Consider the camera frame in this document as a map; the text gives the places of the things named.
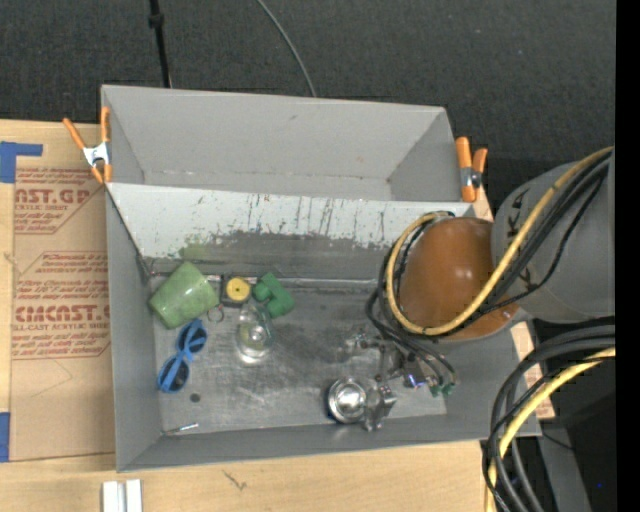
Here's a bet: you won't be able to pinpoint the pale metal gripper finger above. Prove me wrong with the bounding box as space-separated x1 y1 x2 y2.
362 382 399 433
345 330 385 355

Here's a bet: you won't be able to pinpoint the shiny silver metal bowl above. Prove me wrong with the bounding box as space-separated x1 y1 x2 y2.
326 377 372 426

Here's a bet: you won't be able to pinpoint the green toy block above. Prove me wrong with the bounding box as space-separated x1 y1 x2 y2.
251 271 296 320

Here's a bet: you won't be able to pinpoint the clear glass thing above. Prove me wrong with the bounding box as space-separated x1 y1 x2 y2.
234 301 277 367

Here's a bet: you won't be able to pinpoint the yellow disc on black base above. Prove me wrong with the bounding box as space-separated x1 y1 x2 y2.
219 274 254 308

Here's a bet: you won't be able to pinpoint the green cup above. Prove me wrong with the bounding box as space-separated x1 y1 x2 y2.
148 260 222 331

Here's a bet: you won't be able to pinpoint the blue sunglasses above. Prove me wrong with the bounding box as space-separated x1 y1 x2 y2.
156 318 209 394

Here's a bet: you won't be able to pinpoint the grey metal bin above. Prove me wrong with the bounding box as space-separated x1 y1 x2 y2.
99 83 544 474

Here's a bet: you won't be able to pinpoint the brown cardboard board red print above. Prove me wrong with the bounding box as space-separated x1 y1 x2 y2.
0 118 117 463

